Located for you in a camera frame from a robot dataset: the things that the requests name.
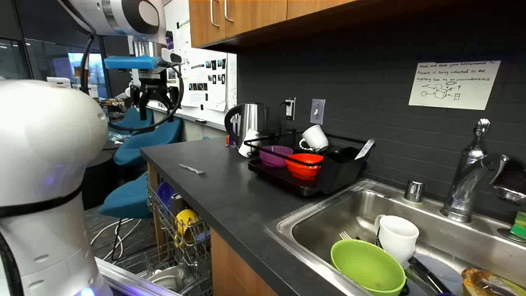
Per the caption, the metal cabinet door handle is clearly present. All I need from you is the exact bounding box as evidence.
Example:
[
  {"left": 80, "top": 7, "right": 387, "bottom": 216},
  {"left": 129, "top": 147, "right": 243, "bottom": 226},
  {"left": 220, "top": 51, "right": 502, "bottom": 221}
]
[
  {"left": 221, "top": 0, "right": 236, "bottom": 27},
  {"left": 208, "top": 0, "right": 221, "bottom": 30}
]

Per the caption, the wooden wall cabinet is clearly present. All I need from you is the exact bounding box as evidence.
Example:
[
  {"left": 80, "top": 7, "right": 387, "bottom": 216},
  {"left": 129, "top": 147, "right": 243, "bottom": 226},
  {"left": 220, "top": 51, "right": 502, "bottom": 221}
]
[{"left": 187, "top": 0, "right": 358, "bottom": 51}]

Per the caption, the green bowl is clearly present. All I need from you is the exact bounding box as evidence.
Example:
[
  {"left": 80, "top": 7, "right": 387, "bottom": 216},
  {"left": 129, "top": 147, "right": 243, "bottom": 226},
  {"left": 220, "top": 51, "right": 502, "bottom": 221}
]
[{"left": 328, "top": 239, "right": 407, "bottom": 296}]

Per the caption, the printed research poster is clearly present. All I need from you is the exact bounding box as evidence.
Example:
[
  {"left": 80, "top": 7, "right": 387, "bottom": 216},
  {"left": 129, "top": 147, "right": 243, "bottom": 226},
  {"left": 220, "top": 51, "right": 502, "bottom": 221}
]
[{"left": 178, "top": 46, "right": 228, "bottom": 112}]

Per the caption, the black wire dish rack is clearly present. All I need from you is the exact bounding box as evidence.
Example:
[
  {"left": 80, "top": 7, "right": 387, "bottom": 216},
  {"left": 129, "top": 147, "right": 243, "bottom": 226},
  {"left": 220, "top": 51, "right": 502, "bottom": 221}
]
[{"left": 243, "top": 130, "right": 369, "bottom": 198}]

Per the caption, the wooden base cabinet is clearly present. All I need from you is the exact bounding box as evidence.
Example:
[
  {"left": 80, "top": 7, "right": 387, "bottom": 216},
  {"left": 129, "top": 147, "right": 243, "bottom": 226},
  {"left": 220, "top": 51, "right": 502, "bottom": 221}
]
[{"left": 208, "top": 229, "right": 277, "bottom": 296}]

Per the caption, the chrome faucet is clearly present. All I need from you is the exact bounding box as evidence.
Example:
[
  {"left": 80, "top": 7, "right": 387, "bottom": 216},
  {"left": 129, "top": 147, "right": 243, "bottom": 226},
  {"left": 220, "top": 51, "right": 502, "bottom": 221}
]
[{"left": 440, "top": 117, "right": 510, "bottom": 224}]

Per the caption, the blue upholstered chair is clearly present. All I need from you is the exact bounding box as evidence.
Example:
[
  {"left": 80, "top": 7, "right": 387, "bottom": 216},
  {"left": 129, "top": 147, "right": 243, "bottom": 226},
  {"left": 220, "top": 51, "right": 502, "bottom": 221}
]
[
  {"left": 106, "top": 106, "right": 155, "bottom": 139},
  {"left": 96, "top": 171, "right": 154, "bottom": 221},
  {"left": 111, "top": 117, "right": 183, "bottom": 168}
]

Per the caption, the purple bowl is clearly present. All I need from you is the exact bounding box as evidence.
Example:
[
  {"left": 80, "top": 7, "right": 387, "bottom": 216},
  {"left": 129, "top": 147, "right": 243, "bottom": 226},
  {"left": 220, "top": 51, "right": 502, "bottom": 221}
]
[{"left": 257, "top": 145, "right": 294, "bottom": 170}]

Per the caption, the whiteboard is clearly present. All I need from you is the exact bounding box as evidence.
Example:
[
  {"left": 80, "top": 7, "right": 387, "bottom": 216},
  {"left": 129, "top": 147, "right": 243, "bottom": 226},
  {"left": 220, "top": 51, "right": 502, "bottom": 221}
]
[{"left": 162, "top": 0, "right": 238, "bottom": 125}]

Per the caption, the metal light switch plate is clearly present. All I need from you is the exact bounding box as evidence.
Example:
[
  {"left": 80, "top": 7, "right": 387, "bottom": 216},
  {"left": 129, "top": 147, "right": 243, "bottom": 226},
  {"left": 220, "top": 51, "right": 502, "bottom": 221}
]
[{"left": 308, "top": 97, "right": 326, "bottom": 125}]

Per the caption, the green sponge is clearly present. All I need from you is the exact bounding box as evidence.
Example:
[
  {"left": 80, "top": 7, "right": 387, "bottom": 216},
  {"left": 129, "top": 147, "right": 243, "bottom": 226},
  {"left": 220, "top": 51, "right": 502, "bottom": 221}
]
[{"left": 507, "top": 211, "right": 526, "bottom": 241}]

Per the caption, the yellow mug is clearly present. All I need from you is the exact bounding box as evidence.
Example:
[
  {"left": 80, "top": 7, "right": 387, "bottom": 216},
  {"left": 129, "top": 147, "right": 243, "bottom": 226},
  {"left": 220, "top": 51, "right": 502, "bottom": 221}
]
[{"left": 172, "top": 208, "right": 200, "bottom": 249}]

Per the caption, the stainless steel sink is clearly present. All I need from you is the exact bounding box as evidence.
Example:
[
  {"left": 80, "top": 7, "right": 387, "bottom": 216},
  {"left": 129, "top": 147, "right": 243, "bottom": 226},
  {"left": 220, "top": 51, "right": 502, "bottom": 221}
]
[{"left": 262, "top": 178, "right": 526, "bottom": 296}]

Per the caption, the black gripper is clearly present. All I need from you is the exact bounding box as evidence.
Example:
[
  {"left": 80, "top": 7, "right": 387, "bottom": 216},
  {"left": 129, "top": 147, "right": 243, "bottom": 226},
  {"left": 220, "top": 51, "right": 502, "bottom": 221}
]
[{"left": 127, "top": 70, "right": 182, "bottom": 122}]

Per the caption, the blue wrist camera box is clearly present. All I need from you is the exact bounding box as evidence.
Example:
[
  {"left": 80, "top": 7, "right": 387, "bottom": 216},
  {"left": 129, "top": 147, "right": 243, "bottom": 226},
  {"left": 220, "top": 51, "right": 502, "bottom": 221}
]
[{"left": 103, "top": 55, "right": 164, "bottom": 73}]

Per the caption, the white dinner plate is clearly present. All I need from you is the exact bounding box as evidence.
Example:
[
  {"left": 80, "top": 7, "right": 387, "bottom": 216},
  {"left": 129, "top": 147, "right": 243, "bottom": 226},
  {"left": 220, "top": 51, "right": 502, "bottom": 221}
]
[{"left": 146, "top": 267, "right": 185, "bottom": 293}]

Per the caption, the white mug with blue rim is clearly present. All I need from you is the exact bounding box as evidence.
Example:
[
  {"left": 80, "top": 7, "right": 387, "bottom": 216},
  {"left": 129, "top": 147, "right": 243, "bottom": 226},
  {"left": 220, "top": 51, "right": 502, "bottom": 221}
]
[{"left": 297, "top": 124, "right": 330, "bottom": 153}]

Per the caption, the dishwasher cup rack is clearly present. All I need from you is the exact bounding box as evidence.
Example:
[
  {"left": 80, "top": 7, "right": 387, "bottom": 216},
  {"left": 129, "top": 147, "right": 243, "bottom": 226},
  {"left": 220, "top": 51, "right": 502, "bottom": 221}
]
[{"left": 146, "top": 183, "right": 211, "bottom": 275}]

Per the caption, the black handled utensil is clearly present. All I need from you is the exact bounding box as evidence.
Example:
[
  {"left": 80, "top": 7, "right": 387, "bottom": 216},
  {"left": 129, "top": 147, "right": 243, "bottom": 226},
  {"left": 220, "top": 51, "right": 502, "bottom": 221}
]
[{"left": 407, "top": 257, "right": 450, "bottom": 296}]

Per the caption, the white power cable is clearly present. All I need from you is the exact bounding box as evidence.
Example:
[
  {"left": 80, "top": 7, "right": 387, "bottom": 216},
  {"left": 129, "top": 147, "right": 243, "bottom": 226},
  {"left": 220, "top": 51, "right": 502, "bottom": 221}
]
[{"left": 88, "top": 218, "right": 141, "bottom": 264}]

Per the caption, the dishwasher plate rack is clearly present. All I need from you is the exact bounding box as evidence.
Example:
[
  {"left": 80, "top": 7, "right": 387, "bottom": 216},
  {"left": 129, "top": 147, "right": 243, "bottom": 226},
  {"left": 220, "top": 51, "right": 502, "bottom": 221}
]
[{"left": 142, "top": 262, "right": 213, "bottom": 296}]

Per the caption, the white utensil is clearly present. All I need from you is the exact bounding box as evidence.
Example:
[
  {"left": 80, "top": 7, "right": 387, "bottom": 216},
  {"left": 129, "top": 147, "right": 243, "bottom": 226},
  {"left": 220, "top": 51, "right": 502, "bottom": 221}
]
[{"left": 353, "top": 137, "right": 377, "bottom": 163}]

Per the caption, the plain white mug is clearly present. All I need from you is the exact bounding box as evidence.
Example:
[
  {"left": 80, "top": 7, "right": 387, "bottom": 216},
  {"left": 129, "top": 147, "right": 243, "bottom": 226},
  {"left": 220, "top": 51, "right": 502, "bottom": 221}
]
[{"left": 372, "top": 214, "right": 420, "bottom": 267}]

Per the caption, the black utensil caddy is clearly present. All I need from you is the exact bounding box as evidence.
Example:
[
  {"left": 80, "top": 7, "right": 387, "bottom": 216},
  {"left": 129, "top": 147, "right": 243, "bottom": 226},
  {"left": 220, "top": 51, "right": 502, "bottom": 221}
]
[{"left": 317, "top": 145, "right": 367, "bottom": 196}]

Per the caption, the brown plate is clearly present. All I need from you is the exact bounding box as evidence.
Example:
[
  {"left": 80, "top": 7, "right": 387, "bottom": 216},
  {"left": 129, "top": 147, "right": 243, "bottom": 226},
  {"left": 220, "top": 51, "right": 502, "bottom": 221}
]
[{"left": 460, "top": 267, "right": 526, "bottom": 296}]

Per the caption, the red bowl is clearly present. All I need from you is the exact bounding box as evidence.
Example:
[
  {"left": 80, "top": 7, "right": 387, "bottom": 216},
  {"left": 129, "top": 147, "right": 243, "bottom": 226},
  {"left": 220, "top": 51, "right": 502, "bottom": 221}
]
[{"left": 284, "top": 152, "right": 325, "bottom": 183}]

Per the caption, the small metal strip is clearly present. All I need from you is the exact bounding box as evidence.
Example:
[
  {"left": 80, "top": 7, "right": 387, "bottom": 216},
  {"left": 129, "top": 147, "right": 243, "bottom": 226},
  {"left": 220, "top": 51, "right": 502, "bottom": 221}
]
[{"left": 177, "top": 163, "right": 206, "bottom": 178}]

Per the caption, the white paper wall sign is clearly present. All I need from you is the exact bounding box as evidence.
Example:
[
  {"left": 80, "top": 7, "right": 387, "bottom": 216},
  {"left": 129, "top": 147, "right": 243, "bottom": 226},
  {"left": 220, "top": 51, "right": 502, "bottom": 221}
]
[{"left": 407, "top": 60, "right": 502, "bottom": 112}]

